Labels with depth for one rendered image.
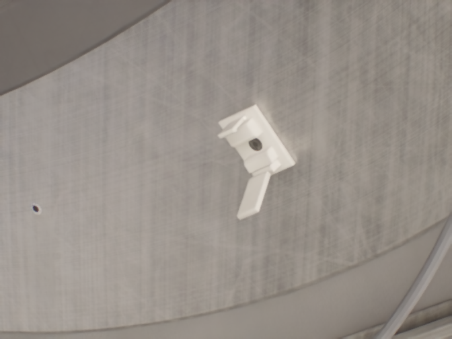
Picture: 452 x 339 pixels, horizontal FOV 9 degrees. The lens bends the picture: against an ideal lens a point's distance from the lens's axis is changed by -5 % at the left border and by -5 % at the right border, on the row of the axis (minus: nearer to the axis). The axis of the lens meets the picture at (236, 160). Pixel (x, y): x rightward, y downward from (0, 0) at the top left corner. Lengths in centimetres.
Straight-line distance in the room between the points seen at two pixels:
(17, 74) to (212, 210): 9
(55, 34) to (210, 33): 6
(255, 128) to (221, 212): 4
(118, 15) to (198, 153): 9
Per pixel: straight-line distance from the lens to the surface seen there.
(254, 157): 95
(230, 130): 94
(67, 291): 103
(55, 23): 90
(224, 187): 97
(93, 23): 89
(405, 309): 92
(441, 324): 95
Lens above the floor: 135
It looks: 36 degrees down
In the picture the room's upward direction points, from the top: 2 degrees clockwise
